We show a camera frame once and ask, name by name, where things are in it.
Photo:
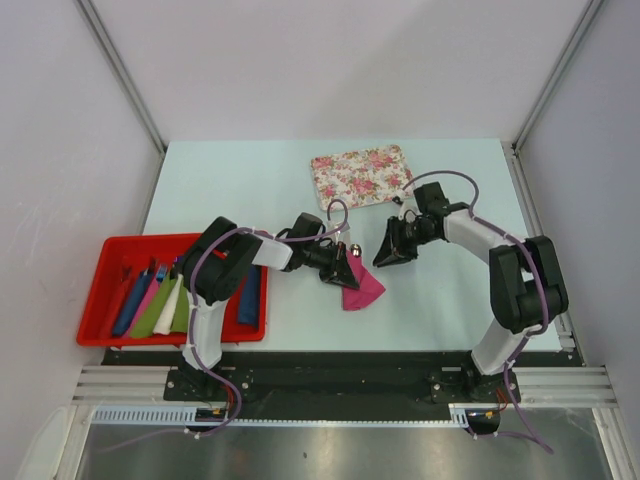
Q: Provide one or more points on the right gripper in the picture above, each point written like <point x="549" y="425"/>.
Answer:
<point x="393" y="250"/>

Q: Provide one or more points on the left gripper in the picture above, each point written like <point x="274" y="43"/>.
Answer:
<point x="337" y="270"/>

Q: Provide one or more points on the pink paper napkin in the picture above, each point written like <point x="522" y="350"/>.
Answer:
<point x="370" y="289"/>

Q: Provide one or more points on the silver spoon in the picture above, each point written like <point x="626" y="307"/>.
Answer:
<point x="356" y="250"/>

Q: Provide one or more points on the floral tray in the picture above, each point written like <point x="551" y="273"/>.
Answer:
<point x="360" y="178"/>

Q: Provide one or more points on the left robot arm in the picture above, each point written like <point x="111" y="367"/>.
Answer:
<point x="225" y="272"/>

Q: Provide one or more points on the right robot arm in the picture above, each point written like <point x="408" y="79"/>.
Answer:
<point x="526" y="285"/>

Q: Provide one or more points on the blue napkin roll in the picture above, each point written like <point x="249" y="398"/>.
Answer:
<point x="132" y="303"/>
<point x="248" y="312"/>

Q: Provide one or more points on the white napkin roll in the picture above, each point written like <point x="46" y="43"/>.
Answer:
<point x="165" y="319"/>

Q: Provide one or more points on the pink napkin roll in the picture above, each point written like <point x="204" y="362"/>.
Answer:
<point x="145" y="310"/>

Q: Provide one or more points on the green napkin roll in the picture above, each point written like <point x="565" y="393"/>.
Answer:
<point x="150" y="320"/>

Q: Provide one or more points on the red plastic bin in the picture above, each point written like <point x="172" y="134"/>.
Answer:
<point x="128" y="256"/>

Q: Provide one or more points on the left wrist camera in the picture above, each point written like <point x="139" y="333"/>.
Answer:
<point x="339" y="231"/>

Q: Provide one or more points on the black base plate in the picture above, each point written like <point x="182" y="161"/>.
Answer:
<point x="337" y="386"/>

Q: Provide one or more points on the aluminium rail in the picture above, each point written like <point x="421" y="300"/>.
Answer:
<point x="540" y="387"/>

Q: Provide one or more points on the white cable duct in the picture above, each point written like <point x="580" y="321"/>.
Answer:
<point x="183" y="416"/>

